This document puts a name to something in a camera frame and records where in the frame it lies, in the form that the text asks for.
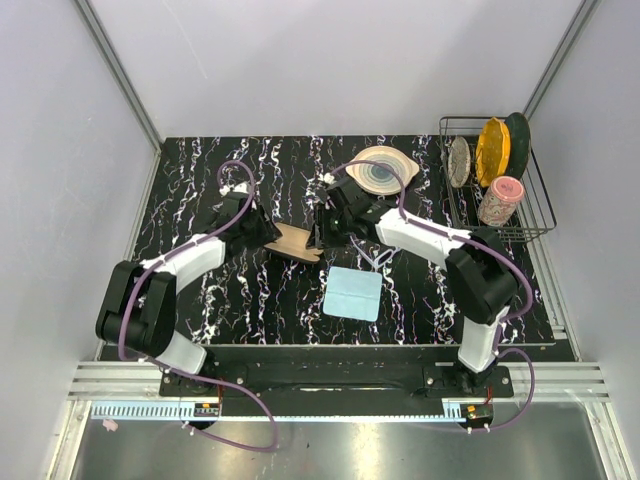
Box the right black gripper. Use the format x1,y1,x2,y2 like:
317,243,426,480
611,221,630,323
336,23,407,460
305,204,353,250

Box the light blue cleaning cloth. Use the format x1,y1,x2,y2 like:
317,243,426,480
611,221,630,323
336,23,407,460
322,266,383,323

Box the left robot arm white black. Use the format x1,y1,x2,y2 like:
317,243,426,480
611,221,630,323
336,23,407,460
95,192,281,396

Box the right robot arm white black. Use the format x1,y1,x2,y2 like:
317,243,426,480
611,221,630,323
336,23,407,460
308,178,519,397

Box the beige plate blue rings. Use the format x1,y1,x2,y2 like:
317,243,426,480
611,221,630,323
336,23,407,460
345,145,420,196

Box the grey speckled plate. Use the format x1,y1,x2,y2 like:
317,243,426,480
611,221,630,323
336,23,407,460
447,136,471,188

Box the pink patterned cup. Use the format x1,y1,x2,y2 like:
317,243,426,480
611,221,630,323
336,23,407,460
478,176,525,227

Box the yellow scalloped plate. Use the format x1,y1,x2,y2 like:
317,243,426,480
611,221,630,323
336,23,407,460
475,117,511,188

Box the dark green plate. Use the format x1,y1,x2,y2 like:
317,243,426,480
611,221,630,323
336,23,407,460
505,112,531,180

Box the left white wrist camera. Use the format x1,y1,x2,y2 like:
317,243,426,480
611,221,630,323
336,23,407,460
219,182,251,197

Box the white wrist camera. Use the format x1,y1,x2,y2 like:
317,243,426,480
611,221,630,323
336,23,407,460
219,182,251,197
318,173,336,189

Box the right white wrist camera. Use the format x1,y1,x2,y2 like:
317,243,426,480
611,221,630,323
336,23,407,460
318,173,336,189

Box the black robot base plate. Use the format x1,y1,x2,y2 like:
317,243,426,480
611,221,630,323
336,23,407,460
158,343,515,419

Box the black wire dish rack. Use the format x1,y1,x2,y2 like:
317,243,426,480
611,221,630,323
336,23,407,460
438,115,557,243

